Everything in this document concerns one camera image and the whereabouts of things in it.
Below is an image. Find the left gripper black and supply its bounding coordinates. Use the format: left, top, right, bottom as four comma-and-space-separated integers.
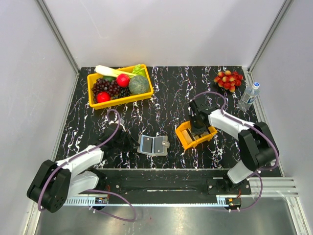
113, 129, 140, 153

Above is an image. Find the small yellow card bin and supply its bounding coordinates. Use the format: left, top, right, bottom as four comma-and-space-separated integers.
175, 121, 218, 150

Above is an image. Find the stack of credit cards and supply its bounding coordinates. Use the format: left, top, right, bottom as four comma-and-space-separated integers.
182, 129, 209, 144

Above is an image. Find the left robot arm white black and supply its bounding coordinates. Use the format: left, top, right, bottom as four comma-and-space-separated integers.
26, 123, 137, 213

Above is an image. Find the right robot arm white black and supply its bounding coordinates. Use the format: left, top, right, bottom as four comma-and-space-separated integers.
189, 98, 279, 194

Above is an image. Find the red lychee bunch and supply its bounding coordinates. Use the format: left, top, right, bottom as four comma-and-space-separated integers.
214, 70, 244, 93

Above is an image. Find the red apple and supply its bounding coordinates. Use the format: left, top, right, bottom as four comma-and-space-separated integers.
96, 92, 111, 103

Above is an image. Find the dark grape bunch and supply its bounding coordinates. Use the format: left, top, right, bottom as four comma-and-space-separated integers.
118, 87, 131, 98

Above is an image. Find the clear water bottle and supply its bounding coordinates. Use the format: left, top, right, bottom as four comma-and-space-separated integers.
238, 82, 260, 112

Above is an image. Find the green melon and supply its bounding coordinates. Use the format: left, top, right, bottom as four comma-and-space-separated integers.
128, 75, 149, 94

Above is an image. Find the purple grape bunch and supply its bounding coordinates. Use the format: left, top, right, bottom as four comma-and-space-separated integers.
91, 78, 121, 98

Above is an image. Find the red pomegranate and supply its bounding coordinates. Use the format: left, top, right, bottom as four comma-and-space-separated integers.
116, 73, 130, 88

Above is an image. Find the green avocado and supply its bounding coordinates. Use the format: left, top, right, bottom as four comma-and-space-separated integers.
102, 76, 116, 83

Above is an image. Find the large yellow fruit bin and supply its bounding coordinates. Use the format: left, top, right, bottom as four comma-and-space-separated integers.
87, 64, 154, 110

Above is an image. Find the green lettuce leaf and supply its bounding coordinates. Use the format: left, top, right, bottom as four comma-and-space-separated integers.
132, 64, 146, 77

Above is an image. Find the white green leek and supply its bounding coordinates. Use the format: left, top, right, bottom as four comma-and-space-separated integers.
95, 65, 136, 77

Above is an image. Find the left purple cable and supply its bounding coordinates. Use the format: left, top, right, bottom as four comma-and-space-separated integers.
37, 109, 137, 222

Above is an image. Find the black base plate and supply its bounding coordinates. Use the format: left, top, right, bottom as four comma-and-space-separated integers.
78, 168, 252, 205

